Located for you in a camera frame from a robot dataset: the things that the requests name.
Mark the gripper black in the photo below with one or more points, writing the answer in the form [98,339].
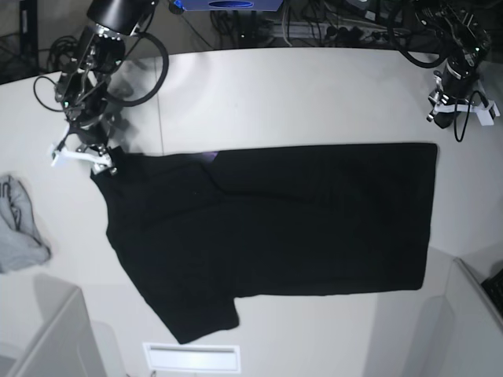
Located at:
[99,132]
[454,84]

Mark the black T-shirt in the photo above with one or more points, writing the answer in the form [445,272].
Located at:
[194,232]

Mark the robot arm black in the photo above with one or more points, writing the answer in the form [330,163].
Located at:
[464,45]
[82,89]

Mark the grey crumpled cloth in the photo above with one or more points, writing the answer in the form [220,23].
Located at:
[21,243]

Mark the white bin left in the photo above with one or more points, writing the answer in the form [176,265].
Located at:
[46,330]

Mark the white bin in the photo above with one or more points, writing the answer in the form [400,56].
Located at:
[460,332]
[46,330]

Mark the black monitor stand left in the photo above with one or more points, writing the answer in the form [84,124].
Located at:
[28,28]

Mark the blue box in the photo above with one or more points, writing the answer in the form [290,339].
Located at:
[227,5]

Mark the black keyboard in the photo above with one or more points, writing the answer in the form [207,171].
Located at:
[493,286]

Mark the white bin right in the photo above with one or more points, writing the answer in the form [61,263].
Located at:
[460,332]

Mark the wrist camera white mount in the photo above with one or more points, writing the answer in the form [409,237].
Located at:
[59,154]
[443,109]

